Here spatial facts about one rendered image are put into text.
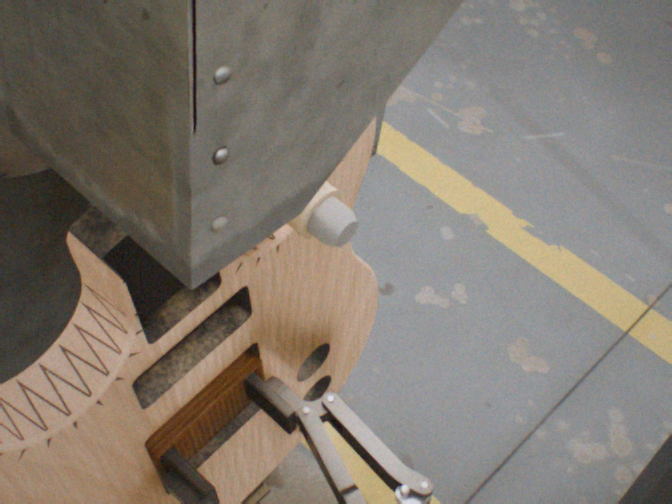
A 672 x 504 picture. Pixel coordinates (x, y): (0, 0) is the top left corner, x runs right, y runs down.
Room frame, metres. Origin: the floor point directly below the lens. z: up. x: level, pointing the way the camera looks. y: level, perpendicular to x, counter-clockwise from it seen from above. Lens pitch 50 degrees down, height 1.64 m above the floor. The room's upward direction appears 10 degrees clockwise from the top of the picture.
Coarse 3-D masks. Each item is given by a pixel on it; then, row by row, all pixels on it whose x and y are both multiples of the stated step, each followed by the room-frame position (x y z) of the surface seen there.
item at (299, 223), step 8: (328, 184) 0.36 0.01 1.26; (320, 192) 0.35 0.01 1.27; (328, 192) 0.36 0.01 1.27; (336, 192) 0.36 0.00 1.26; (312, 200) 0.35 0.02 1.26; (320, 200) 0.35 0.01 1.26; (312, 208) 0.35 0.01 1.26; (304, 216) 0.34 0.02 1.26; (288, 224) 0.35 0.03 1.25; (296, 224) 0.34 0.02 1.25; (304, 224) 0.34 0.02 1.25; (304, 232) 0.34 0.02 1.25
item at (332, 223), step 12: (324, 204) 0.35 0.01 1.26; (336, 204) 0.35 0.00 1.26; (312, 216) 0.34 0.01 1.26; (324, 216) 0.34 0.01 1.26; (336, 216) 0.34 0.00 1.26; (348, 216) 0.35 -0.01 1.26; (312, 228) 0.34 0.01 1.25; (324, 228) 0.34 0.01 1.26; (336, 228) 0.34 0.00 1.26; (348, 228) 0.34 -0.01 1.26; (324, 240) 0.34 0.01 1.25; (336, 240) 0.33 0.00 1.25; (348, 240) 0.34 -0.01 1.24
